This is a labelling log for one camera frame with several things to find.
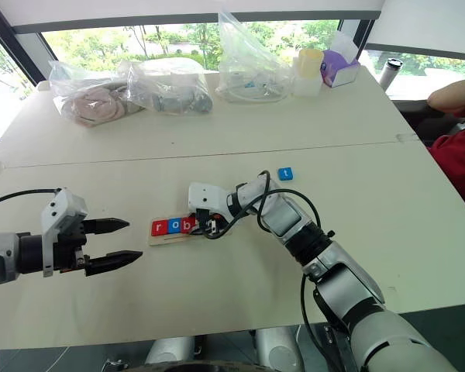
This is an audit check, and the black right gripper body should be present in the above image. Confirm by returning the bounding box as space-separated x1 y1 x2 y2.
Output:
205 211 223 238

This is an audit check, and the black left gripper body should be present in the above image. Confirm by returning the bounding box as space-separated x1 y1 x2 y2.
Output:
53 219 91 274

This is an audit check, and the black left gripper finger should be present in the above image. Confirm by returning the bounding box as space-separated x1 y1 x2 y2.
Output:
84 250 144 277
84 217 131 236

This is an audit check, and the wooden letter tray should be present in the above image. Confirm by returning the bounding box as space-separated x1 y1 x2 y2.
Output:
146 217 207 247

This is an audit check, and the silver rounded robot leg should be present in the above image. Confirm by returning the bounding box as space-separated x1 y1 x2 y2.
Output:
254 327 306 372
144 336 195 366

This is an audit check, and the plastic bag with pink cloth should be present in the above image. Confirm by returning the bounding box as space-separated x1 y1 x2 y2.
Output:
47 59 147 128

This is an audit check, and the plastic bag with grey items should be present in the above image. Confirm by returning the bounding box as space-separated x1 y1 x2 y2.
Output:
117 57 215 117

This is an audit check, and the white translucent plastic box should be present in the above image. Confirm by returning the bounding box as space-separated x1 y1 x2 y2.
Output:
291 74 323 98

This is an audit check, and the pale yellow plastic cup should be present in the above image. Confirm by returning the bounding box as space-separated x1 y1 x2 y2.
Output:
297 47 326 79

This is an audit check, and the purple tissue box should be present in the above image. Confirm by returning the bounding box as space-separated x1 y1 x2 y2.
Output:
319 30 361 90

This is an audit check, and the silver bottle with black cap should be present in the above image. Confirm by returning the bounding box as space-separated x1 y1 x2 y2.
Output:
379 57 402 93

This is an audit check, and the person's red shirt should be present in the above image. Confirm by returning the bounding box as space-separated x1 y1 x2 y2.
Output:
427 125 465 225

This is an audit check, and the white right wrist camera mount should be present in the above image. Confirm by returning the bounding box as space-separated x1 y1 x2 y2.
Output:
187 181 234 219

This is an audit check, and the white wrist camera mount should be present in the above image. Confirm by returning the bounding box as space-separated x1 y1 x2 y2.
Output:
187 181 234 219
40 188 89 278

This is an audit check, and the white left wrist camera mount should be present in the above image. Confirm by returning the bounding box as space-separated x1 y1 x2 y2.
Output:
40 188 89 278

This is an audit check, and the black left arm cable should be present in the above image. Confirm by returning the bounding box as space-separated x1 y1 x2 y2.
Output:
0 188 62 372

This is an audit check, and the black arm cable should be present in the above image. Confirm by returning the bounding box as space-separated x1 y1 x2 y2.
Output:
0 188 62 372
200 169 336 372

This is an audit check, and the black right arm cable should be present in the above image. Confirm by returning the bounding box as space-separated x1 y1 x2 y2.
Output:
200 169 336 372

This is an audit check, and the clear plastic bag with cables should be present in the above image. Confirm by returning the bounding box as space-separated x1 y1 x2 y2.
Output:
215 9 296 105

